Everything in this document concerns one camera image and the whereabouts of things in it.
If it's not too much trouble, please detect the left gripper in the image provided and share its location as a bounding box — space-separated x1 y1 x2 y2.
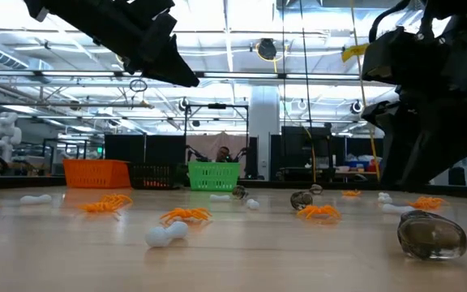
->
122 14 200 88

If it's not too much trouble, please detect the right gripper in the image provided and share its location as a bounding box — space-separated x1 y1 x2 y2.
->
361 87 467 191

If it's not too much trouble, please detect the black partition panel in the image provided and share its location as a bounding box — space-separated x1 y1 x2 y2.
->
345 137 384 174
269 126 332 182
103 134 186 165

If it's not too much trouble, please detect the wooden background table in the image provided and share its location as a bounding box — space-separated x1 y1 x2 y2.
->
334 164 380 179

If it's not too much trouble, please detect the pink cloth curtain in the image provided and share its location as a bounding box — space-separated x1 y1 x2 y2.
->
185 131 247 163

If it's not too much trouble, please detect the person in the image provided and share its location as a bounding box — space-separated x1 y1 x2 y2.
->
215 145 234 163

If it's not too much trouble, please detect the black plastic basket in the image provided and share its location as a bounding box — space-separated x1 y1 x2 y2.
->
127 161 190 191

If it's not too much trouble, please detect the long ceiling light strip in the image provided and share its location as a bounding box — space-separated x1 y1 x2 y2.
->
0 69 380 83

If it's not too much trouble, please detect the green plastic basket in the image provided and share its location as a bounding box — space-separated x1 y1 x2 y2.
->
186 161 242 192

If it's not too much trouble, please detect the yellow tag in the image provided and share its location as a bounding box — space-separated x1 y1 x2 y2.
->
341 42 371 63

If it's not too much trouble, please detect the orange plastic basket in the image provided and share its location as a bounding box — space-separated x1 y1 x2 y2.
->
62 158 132 190

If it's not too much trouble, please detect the black metal rig frame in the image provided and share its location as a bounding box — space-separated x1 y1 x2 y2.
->
183 103 250 179

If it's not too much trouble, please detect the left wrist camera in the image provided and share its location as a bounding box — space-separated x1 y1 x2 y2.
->
114 0 176 21

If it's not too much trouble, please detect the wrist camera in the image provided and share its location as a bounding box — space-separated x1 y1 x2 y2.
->
361 26 452 86
114 0 176 21

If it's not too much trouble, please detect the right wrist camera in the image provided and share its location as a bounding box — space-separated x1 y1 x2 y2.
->
361 26 452 86

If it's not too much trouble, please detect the black hanging cable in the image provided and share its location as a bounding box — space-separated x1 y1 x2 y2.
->
298 0 318 183

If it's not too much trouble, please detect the black right camera cable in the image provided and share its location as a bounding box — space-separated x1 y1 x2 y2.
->
369 0 413 44

